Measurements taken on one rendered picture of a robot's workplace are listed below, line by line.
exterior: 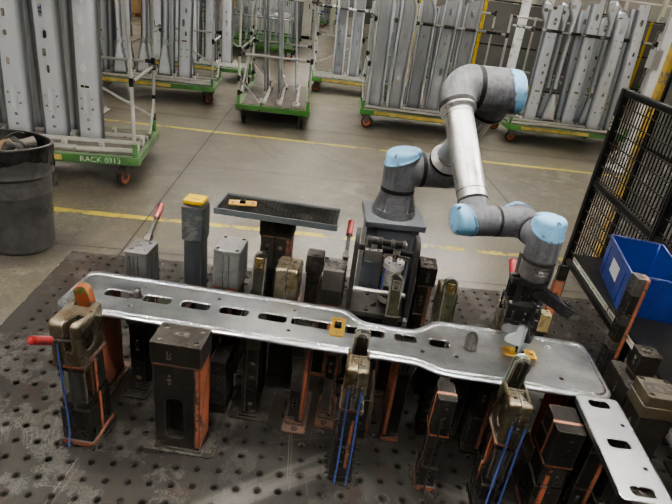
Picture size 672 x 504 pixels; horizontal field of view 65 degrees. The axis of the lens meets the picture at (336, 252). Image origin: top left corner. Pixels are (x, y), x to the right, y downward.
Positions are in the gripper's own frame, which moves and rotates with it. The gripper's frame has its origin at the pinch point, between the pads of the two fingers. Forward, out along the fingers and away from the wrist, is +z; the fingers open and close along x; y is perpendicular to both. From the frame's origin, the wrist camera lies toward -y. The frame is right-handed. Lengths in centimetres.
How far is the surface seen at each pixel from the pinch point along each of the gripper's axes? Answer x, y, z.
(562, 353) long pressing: -3.9, -12.2, 2.8
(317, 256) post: -19, 55, -8
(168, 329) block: 16, 85, -2
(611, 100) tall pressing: -755, -306, 34
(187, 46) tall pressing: -703, 339, 23
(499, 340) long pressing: -5.5, 3.9, 2.5
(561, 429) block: 22.7, -5.1, 4.6
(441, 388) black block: 16.5, 20.9, 3.2
